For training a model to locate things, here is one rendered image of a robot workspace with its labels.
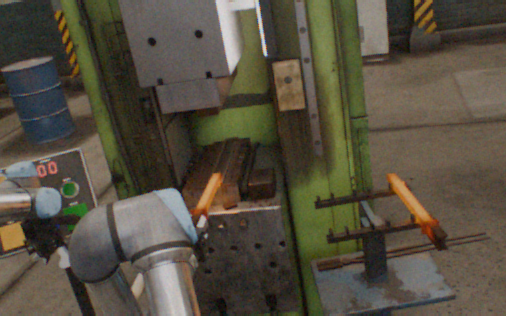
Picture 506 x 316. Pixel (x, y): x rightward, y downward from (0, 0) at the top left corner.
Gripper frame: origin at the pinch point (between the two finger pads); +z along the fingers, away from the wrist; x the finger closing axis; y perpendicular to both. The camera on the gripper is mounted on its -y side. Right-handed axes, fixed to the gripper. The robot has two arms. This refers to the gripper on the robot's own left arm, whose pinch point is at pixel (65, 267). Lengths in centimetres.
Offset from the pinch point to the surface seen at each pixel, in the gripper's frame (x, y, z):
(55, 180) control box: -15.6, -18.2, -19.0
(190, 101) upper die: 25, -46, -36
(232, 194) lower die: 32, -49, -1
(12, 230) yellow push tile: -21.9, -1.6, -9.1
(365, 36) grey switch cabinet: -79, -568, 59
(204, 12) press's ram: 34, -50, -63
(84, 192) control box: -7.9, -21.6, -13.4
